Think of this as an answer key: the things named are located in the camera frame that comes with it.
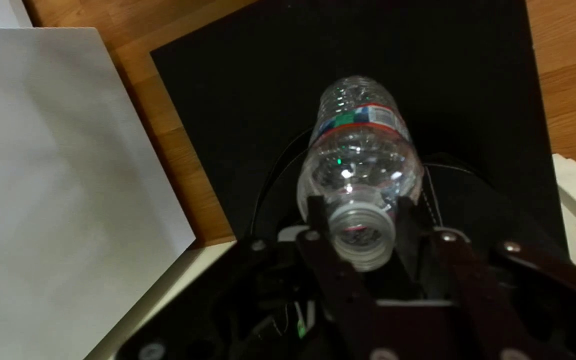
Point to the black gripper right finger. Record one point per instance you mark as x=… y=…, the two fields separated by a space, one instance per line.
x=459 y=289

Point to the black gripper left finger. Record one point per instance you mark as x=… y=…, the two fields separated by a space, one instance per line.
x=344 y=296

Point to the clear plastic water bottle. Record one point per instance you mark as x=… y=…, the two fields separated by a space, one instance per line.
x=363 y=162

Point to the black side table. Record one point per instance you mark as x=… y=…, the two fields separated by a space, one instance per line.
x=253 y=87

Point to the white refrigerator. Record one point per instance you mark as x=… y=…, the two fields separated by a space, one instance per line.
x=93 y=237

